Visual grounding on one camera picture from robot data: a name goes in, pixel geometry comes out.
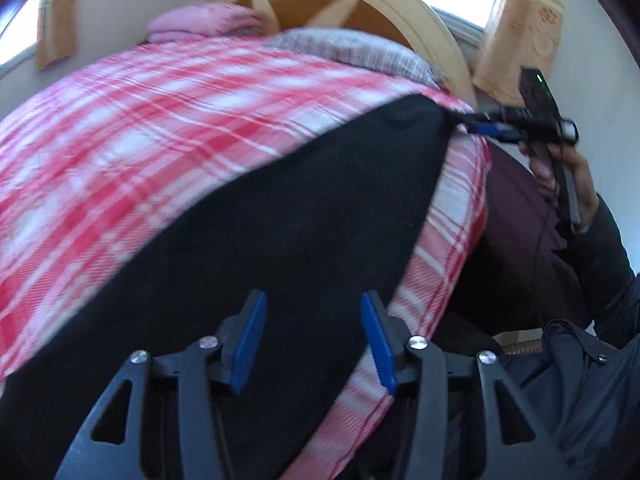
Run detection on person's dark navy jacket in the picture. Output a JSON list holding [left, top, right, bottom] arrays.
[[502, 319, 640, 480]]

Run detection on grey patterned pillow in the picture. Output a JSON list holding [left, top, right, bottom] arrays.
[[267, 27, 447, 86]]

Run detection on black pants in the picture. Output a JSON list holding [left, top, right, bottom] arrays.
[[0, 94, 463, 480]]

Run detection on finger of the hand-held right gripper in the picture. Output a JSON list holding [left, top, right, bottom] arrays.
[[470, 126, 526, 145], [462, 106, 526, 130]]

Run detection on person's right hand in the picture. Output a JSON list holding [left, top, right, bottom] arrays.
[[517, 141, 601, 228]]

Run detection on red white plaid bed sheet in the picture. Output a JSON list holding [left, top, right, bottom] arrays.
[[0, 35, 493, 480]]

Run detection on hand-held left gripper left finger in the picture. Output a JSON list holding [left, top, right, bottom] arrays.
[[52, 289, 268, 480]]

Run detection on woven rattan item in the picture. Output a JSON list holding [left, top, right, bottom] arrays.
[[500, 337, 545, 357]]

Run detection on person's right forearm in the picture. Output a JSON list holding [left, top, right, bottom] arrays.
[[560, 194, 640, 356]]

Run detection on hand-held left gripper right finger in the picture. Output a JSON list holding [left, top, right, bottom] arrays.
[[360, 290, 571, 480]]

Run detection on yellow patterned curtain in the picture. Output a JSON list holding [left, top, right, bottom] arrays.
[[36, 0, 82, 72], [471, 0, 568, 108]]

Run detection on folded pink blanket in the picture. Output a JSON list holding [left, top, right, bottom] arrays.
[[146, 2, 266, 44]]

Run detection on person's dark maroon trousers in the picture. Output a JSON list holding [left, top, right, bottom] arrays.
[[440, 137, 593, 346]]

